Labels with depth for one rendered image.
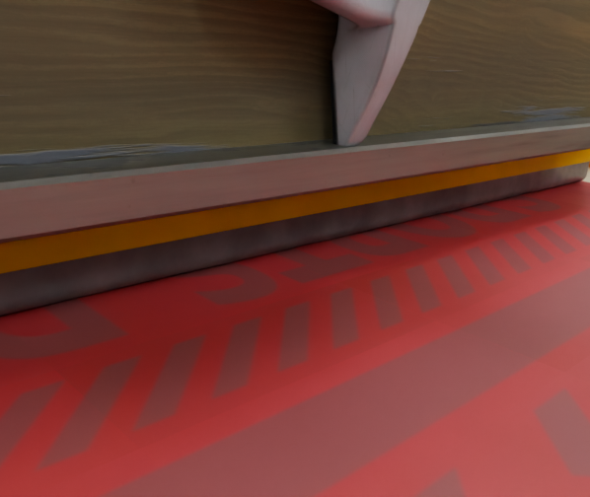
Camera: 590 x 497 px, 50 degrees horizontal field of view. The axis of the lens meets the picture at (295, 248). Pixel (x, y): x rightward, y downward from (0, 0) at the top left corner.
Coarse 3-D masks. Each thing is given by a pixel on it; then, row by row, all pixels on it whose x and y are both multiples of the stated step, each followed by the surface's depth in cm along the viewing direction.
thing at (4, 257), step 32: (544, 160) 28; (576, 160) 30; (320, 192) 19; (352, 192) 20; (384, 192) 21; (416, 192) 22; (128, 224) 15; (160, 224) 15; (192, 224) 16; (224, 224) 16; (256, 224) 17; (0, 256) 13; (32, 256) 13; (64, 256) 14
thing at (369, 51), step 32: (320, 0) 13; (352, 0) 13; (384, 0) 14; (416, 0) 14; (352, 32) 15; (384, 32) 14; (416, 32) 15; (352, 64) 15; (384, 64) 14; (352, 96) 15; (384, 96) 15; (352, 128) 15
